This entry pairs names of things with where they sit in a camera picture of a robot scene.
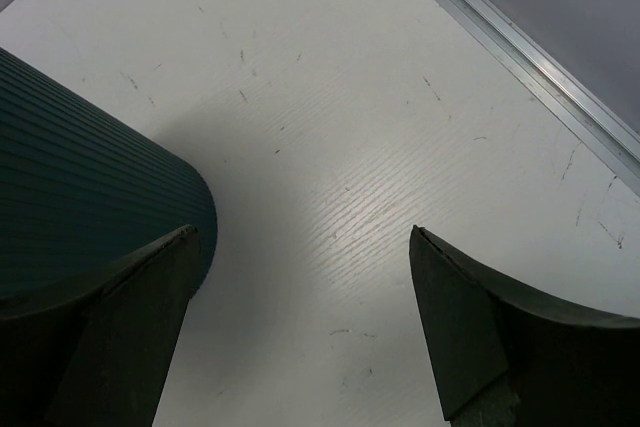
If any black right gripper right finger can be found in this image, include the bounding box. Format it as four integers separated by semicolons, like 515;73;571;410
409;227;639;426

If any aluminium table side rail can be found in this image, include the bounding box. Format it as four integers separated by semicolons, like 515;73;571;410
436;0;639;191

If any dark green plastic bin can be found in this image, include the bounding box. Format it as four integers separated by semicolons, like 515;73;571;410
1;52;217;298

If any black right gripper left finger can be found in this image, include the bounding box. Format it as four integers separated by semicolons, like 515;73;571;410
1;226;200;426

